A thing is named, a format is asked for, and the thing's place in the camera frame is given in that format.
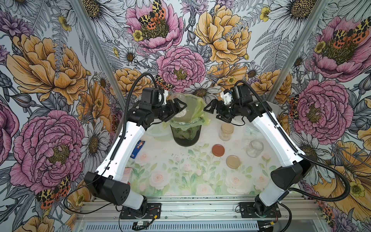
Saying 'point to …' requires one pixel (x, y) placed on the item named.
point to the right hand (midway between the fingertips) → (209, 115)
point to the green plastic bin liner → (196, 115)
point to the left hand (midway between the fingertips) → (181, 113)
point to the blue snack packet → (137, 149)
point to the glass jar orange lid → (187, 114)
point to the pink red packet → (126, 175)
